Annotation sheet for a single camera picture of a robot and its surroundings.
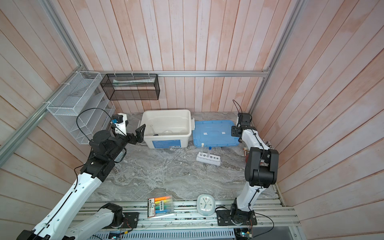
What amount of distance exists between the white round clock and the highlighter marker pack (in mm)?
145

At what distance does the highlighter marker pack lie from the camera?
2.50 feet

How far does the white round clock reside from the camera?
29.8 inches
